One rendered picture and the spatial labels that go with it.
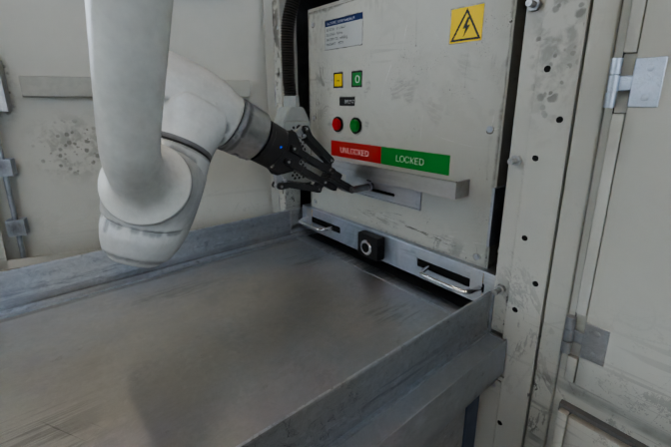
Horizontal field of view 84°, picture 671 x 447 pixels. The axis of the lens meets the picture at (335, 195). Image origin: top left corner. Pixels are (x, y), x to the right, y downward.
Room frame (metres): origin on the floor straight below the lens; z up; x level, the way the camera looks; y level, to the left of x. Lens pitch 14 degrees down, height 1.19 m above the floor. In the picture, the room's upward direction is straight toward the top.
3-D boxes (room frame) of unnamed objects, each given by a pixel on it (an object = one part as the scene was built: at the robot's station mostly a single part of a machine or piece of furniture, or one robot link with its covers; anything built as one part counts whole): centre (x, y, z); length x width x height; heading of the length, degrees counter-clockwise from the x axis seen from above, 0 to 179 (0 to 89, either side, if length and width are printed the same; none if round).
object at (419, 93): (0.75, -0.09, 1.15); 0.48 x 0.01 x 0.48; 40
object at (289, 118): (0.87, 0.10, 1.09); 0.08 x 0.05 x 0.17; 130
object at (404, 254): (0.76, -0.10, 0.89); 0.54 x 0.05 x 0.06; 40
